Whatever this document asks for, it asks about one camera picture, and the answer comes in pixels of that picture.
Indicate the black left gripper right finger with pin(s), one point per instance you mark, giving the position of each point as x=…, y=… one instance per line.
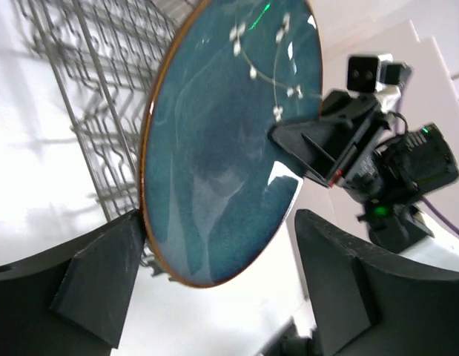
x=369, y=301

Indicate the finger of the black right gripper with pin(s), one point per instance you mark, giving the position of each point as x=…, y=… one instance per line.
x=318, y=145

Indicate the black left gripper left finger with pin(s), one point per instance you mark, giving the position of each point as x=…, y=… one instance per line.
x=72, y=299

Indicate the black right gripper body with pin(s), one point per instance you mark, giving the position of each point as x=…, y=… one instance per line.
x=401, y=168

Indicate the dark teal glazed plate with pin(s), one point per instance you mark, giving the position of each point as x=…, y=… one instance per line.
x=214, y=189

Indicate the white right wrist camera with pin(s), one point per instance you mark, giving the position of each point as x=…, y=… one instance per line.
x=369, y=73

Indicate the grey wire dish rack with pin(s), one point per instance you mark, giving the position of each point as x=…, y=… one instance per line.
x=105, y=56

